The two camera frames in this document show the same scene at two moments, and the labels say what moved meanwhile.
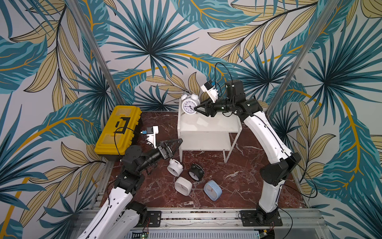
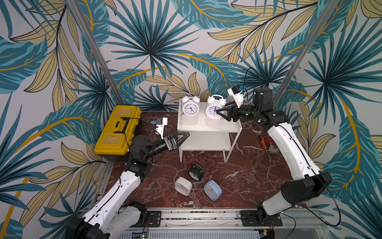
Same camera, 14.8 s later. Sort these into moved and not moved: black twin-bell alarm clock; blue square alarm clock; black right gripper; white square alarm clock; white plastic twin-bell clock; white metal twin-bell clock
Moved: black right gripper; white plastic twin-bell clock
Not moved: white metal twin-bell clock; white square alarm clock; black twin-bell alarm clock; blue square alarm clock
